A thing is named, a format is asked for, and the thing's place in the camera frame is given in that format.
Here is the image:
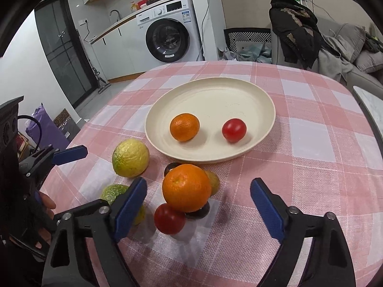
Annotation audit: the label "green yellow citrus fruit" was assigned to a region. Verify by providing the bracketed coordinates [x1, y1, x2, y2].
[100, 184, 145, 226]

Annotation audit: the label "yellow bumpy citrus fruit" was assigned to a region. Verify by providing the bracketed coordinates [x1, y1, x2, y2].
[112, 139, 150, 178]

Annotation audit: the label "dark plum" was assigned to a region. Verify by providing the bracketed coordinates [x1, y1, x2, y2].
[163, 162, 181, 176]
[185, 202, 210, 220]

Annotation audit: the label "red tomato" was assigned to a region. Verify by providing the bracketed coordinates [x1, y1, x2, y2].
[221, 118, 247, 143]
[154, 204, 186, 235]

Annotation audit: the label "small mandarin orange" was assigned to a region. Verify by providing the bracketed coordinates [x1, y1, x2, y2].
[169, 113, 200, 142]

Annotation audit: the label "large orange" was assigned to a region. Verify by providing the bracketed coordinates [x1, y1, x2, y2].
[162, 164, 212, 213]

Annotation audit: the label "brown longan fruit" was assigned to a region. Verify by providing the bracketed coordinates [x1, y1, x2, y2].
[205, 170, 220, 196]

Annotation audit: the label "person's left hand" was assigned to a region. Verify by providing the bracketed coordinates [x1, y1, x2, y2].
[34, 191, 56, 250]

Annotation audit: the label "purple bag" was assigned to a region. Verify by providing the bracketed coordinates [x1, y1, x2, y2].
[25, 104, 69, 151]

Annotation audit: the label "dark glass door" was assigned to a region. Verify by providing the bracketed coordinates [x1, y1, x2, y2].
[34, 0, 97, 108]

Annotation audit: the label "pink checkered tablecloth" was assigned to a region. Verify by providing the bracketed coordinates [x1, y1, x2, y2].
[42, 61, 382, 286]

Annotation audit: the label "white kitchen cabinets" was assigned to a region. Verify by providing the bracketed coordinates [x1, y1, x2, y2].
[92, 18, 152, 80]

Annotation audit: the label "cream round plate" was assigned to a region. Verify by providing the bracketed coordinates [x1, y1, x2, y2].
[145, 77, 276, 164]

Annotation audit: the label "white washing machine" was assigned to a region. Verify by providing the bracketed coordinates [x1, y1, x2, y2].
[136, 0, 204, 68]

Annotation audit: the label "white marble side table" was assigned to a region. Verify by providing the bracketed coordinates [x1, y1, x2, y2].
[352, 86, 383, 152]

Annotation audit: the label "grey sofa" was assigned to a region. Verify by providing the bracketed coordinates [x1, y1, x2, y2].
[270, 14, 383, 94]

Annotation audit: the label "grey blanket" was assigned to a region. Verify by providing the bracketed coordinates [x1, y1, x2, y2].
[318, 35, 354, 82]

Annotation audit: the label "black patterned chair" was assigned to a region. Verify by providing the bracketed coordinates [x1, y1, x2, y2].
[222, 27, 272, 64]

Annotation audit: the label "grey cushion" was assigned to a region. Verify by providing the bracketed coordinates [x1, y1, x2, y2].
[336, 23, 366, 63]

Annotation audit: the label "black jacket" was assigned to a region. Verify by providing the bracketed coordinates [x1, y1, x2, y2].
[269, 0, 324, 69]

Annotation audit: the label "black cable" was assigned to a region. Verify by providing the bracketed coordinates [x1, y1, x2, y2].
[17, 115, 44, 153]

